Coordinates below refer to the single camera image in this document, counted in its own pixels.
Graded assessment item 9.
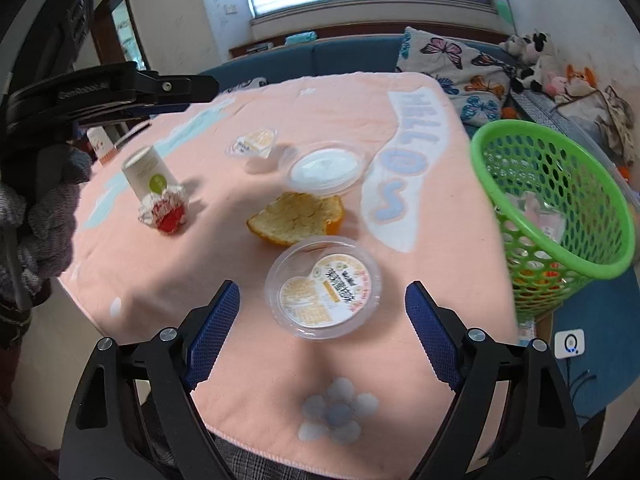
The person's left hand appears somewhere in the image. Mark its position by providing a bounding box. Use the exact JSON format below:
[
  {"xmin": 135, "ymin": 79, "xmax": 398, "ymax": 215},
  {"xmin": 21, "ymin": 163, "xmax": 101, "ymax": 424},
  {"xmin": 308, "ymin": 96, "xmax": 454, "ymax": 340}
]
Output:
[{"xmin": 0, "ymin": 142, "xmax": 93, "ymax": 306}]

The pink printed blanket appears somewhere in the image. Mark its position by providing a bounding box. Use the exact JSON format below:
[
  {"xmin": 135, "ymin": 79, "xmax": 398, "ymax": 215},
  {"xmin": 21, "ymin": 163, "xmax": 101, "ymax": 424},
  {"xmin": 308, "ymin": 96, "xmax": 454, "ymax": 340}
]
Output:
[{"xmin": 57, "ymin": 71, "xmax": 521, "ymax": 461}]

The dark wooden cabinet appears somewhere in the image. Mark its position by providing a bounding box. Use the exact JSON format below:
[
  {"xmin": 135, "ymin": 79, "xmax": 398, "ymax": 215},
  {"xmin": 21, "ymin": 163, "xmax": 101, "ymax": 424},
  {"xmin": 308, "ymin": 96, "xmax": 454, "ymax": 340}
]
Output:
[{"xmin": 30, "ymin": 0, "xmax": 96, "ymax": 81}]

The doorway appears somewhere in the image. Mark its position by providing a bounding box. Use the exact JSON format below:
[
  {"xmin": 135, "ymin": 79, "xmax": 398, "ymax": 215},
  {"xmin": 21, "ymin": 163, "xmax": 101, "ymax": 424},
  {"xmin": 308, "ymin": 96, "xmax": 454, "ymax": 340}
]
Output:
[{"xmin": 92, "ymin": 0, "xmax": 151, "ymax": 73}]

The blue floor mat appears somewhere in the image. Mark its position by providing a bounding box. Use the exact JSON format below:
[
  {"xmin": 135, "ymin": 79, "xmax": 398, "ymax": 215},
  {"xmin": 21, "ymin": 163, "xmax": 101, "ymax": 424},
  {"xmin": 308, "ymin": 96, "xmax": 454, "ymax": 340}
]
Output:
[{"xmin": 550, "ymin": 260, "xmax": 640, "ymax": 421}]

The labelled round plastic container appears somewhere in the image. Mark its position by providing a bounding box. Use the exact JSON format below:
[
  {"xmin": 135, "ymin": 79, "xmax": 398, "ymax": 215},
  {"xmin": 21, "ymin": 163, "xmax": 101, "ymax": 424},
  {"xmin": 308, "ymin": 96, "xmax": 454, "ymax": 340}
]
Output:
[{"xmin": 265, "ymin": 239, "xmax": 382, "ymax": 342}]

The black and white cow plush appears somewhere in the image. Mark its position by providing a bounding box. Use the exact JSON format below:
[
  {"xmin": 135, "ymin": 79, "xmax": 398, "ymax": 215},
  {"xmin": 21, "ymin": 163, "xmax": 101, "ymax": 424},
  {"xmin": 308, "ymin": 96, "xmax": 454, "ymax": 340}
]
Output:
[{"xmin": 500, "ymin": 31, "xmax": 558, "ymax": 93}]

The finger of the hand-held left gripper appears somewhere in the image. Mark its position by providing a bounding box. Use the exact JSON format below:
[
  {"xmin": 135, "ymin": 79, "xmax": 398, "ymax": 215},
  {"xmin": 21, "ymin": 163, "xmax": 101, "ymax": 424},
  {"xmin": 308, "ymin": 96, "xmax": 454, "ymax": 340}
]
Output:
[
  {"xmin": 145, "ymin": 72, "xmax": 219, "ymax": 106},
  {"xmin": 75, "ymin": 102, "xmax": 191, "ymax": 128}
]

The blue sofa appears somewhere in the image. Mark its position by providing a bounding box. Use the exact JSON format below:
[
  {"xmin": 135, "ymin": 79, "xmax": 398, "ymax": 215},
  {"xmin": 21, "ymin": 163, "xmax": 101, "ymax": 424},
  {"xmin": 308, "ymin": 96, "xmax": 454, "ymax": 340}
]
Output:
[{"xmin": 197, "ymin": 35, "xmax": 516, "ymax": 96}]

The green plastic basket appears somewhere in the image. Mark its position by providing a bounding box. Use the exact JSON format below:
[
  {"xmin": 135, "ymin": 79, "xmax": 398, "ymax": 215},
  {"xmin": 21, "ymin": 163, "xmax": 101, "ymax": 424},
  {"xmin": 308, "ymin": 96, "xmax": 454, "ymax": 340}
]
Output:
[{"xmin": 470, "ymin": 120, "xmax": 635, "ymax": 322}]

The white bottle with red cap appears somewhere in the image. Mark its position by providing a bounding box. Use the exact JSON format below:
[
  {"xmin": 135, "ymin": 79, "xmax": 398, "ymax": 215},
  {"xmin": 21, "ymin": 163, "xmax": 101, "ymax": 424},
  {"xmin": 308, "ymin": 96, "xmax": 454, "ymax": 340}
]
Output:
[{"xmin": 86, "ymin": 126, "xmax": 117, "ymax": 165}]

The patterned white cushion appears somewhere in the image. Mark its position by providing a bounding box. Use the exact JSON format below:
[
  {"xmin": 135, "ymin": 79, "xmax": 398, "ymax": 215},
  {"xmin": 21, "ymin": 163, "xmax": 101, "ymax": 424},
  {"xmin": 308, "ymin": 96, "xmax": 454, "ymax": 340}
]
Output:
[{"xmin": 222, "ymin": 77, "xmax": 268, "ymax": 93}]

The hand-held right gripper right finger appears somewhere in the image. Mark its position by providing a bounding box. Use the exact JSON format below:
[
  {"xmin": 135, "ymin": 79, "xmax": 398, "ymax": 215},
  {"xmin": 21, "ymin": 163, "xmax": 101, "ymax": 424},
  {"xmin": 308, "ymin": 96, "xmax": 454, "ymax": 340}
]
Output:
[{"xmin": 404, "ymin": 281, "xmax": 586, "ymax": 480}]

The clear cup with white lid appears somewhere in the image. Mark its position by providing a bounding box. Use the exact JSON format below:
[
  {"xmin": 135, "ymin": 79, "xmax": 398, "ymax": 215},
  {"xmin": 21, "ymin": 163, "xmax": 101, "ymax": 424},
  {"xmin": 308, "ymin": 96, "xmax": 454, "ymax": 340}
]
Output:
[{"xmin": 278, "ymin": 141, "xmax": 367, "ymax": 197}]

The paper wrapper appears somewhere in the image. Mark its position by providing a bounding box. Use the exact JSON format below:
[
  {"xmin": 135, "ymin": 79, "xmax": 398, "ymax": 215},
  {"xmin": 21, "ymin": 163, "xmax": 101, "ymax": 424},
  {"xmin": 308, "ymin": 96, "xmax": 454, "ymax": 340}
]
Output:
[{"xmin": 137, "ymin": 183, "xmax": 190, "ymax": 234}]

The patterned cloth bag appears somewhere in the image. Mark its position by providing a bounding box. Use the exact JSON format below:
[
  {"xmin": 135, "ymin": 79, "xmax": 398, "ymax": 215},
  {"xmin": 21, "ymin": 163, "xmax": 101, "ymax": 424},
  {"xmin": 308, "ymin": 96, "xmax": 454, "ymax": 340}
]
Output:
[{"xmin": 597, "ymin": 85, "xmax": 640, "ymax": 161}]

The white paper cup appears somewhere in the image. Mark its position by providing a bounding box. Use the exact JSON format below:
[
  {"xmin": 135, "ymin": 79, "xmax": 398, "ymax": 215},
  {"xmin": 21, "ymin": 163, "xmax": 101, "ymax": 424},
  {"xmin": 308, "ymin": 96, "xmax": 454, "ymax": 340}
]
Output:
[{"xmin": 121, "ymin": 145, "xmax": 176, "ymax": 200}]

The orange fox plush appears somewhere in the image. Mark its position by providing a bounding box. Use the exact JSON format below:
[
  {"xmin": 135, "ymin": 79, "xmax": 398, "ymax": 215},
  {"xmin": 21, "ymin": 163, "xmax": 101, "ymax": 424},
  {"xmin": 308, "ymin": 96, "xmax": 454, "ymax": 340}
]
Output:
[{"xmin": 565, "ymin": 64, "xmax": 598, "ymax": 96}]

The orange peel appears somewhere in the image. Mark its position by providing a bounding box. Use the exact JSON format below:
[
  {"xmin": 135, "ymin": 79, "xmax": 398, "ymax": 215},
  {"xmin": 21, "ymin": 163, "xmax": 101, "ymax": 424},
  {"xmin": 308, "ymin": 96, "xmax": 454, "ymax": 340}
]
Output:
[{"xmin": 246, "ymin": 191, "xmax": 347, "ymax": 247}]

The small clear jelly cup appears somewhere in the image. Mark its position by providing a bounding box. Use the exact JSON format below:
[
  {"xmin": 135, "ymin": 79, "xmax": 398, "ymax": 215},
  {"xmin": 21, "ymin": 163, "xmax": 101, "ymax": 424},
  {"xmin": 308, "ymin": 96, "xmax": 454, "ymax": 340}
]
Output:
[{"xmin": 225, "ymin": 128, "xmax": 278, "ymax": 158}]

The wooden window ledge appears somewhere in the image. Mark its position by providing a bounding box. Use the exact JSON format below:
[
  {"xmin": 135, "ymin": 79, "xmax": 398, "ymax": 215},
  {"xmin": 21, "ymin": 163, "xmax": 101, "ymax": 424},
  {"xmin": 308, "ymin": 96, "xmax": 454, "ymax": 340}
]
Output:
[{"xmin": 229, "ymin": 22, "xmax": 506, "ymax": 61}]

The white square device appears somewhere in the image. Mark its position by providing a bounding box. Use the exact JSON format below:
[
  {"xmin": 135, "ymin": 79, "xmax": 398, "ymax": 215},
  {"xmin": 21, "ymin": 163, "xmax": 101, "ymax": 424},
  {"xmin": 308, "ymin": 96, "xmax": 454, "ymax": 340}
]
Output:
[{"xmin": 554, "ymin": 330, "xmax": 586, "ymax": 360}]

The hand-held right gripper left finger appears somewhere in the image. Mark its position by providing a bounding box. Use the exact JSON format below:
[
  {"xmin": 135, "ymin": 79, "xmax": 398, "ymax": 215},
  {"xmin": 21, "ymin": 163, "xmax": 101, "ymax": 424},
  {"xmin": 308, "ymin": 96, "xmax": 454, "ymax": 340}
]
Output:
[{"xmin": 60, "ymin": 280, "xmax": 242, "ymax": 480}]

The butterfly print pillow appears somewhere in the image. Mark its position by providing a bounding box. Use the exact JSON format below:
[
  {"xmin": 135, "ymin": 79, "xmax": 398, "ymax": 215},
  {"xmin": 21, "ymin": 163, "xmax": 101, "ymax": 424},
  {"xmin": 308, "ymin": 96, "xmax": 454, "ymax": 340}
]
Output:
[{"xmin": 396, "ymin": 26, "xmax": 518, "ymax": 128}]

